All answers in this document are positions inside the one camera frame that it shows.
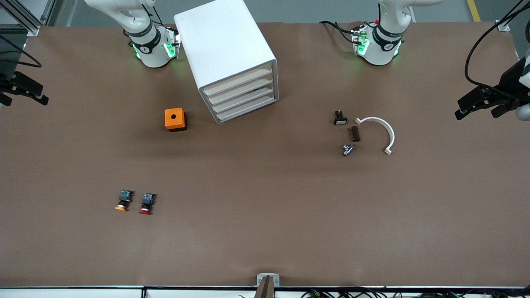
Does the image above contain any red mushroom push button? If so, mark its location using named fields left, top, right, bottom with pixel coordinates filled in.
left=139, top=193, right=156, bottom=215

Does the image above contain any yellow mushroom push button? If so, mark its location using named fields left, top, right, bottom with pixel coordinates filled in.
left=114, top=190, right=134, bottom=212

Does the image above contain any white drawer cabinet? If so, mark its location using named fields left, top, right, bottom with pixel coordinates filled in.
left=174, top=0, right=279, bottom=125

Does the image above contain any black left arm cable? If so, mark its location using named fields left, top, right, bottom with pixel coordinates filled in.
left=465, top=0, right=530, bottom=98

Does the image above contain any aluminium frame post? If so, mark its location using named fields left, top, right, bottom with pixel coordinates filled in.
left=0, top=0, right=56, bottom=37
left=496, top=0, right=530, bottom=32

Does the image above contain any white curved plastic bracket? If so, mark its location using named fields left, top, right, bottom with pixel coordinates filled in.
left=355, top=117, right=395, bottom=156

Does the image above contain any orange button enclosure box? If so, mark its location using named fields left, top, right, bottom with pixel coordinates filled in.
left=164, top=108, right=187, bottom=132

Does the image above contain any black base cable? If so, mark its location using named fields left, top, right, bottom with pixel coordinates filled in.
left=319, top=20, right=357, bottom=44

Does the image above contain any white table frame rail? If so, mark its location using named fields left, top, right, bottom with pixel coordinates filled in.
left=0, top=288, right=530, bottom=298

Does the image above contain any tangled cable bundle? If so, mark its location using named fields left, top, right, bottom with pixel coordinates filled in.
left=300, top=288, right=530, bottom=298

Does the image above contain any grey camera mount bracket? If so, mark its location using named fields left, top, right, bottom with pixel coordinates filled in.
left=254, top=273, right=281, bottom=298

